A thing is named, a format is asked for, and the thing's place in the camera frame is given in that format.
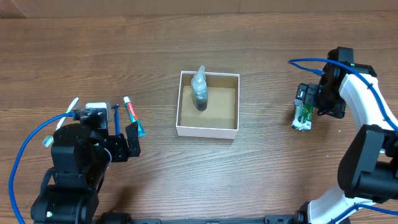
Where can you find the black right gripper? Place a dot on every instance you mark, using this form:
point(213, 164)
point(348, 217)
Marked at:
point(310, 97)

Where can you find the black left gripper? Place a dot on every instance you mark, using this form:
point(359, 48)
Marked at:
point(121, 144)

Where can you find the green Dettol soap pack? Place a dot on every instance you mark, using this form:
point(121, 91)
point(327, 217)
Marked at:
point(302, 118)

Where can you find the clear foam pump bottle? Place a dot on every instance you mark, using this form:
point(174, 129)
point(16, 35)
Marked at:
point(199, 89)

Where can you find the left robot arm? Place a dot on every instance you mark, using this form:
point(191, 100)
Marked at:
point(81, 155)

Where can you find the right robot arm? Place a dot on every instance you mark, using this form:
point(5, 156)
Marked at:
point(367, 173)

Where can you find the Colgate toothpaste tube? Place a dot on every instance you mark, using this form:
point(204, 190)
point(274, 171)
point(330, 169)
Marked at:
point(133, 116)

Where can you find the blue disposable razor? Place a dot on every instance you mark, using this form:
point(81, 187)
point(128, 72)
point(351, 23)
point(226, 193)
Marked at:
point(116, 119)

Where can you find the pink cardboard box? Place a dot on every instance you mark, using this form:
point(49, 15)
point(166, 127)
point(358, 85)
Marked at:
point(221, 117)

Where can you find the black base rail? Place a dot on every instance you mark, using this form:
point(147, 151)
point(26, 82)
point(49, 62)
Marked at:
point(126, 218)

